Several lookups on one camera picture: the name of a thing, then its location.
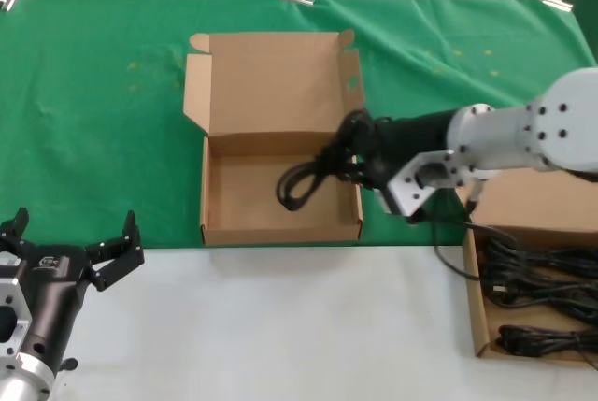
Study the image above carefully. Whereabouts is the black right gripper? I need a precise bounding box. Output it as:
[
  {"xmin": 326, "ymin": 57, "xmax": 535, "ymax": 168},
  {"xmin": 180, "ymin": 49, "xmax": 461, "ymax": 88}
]
[{"xmin": 339, "ymin": 108, "xmax": 457, "ymax": 192}]

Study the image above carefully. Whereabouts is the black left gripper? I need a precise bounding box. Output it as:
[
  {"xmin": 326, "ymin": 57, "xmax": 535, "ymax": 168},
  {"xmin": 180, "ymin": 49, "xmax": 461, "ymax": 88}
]
[{"xmin": 0, "ymin": 207, "xmax": 147, "ymax": 377}]

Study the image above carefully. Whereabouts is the empty open cardboard box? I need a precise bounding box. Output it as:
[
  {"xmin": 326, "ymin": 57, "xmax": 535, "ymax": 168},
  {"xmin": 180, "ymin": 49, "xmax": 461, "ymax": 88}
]
[{"xmin": 182, "ymin": 30, "xmax": 364, "ymax": 247}]

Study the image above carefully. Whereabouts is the green table cloth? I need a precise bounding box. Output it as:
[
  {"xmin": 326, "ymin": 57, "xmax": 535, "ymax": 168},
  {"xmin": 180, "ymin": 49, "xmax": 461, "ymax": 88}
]
[{"xmin": 0, "ymin": 0, "xmax": 598, "ymax": 251}]

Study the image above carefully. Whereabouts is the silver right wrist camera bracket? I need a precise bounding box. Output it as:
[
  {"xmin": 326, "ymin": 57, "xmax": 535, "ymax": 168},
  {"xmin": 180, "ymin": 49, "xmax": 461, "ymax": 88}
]
[{"xmin": 383, "ymin": 149, "xmax": 473, "ymax": 225}]

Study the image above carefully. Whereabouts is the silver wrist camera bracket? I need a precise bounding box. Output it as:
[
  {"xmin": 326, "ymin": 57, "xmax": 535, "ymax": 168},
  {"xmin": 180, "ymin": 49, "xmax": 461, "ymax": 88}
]
[
  {"xmin": 0, "ymin": 251, "xmax": 35, "ymax": 359},
  {"xmin": 383, "ymin": 149, "xmax": 473, "ymax": 225}
]

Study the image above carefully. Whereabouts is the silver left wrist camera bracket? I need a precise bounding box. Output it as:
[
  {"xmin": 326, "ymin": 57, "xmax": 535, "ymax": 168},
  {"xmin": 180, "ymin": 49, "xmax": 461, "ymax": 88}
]
[{"xmin": 0, "ymin": 251, "xmax": 35, "ymax": 359}]

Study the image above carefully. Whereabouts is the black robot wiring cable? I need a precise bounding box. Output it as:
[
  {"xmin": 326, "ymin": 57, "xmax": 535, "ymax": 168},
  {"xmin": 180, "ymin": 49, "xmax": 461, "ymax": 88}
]
[{"xmin": 432, "ymin": 176, "xmax": 520, "ymax": 283}]

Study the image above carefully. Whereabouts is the cardboard box holding cables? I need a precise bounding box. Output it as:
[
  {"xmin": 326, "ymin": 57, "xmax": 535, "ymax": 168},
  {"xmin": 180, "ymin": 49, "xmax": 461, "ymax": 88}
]
[{"xmin": 460, "ymin": 166, "xmax": 598, "ymax": 369}]

